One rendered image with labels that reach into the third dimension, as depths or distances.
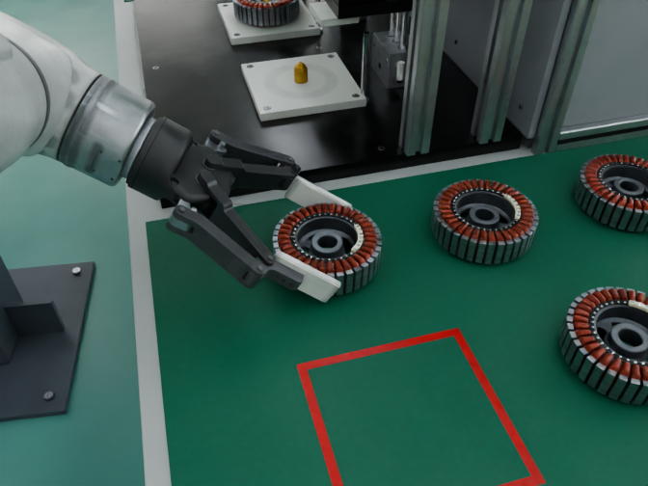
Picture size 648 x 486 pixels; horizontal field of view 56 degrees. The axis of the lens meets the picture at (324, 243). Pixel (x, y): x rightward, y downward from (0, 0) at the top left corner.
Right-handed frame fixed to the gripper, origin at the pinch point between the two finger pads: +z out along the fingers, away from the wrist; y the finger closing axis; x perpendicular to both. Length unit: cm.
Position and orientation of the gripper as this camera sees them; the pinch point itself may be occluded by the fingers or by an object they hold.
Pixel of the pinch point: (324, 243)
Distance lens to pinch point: 63.1
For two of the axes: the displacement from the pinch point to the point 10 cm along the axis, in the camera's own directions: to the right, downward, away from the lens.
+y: -1.2, 6.7, -7.3
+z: 8.6, 4.4, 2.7
